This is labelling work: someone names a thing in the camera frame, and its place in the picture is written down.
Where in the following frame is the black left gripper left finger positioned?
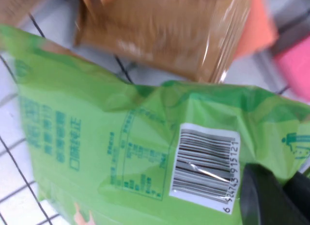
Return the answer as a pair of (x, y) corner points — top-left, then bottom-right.
(242, 163), (310, 225)

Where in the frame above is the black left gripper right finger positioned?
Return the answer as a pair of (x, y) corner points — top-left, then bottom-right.
(282, 171), (310, 218)

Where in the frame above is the green Lay's chips bag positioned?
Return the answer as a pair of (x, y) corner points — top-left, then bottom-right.
(0, 23), (310, 225)

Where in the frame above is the brown wrapped snack package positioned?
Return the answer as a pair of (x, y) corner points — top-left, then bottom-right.
(74, 0), (254, 84)

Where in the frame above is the magenta red foam cube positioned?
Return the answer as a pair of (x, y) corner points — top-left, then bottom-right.
(273, 38), (310, 102)

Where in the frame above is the orange foam block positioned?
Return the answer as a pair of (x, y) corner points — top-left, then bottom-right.
(232, 0), (279, 62)

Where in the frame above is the white black grid tablecloth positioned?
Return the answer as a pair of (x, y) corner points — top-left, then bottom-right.
(0, 0), (310, 225)

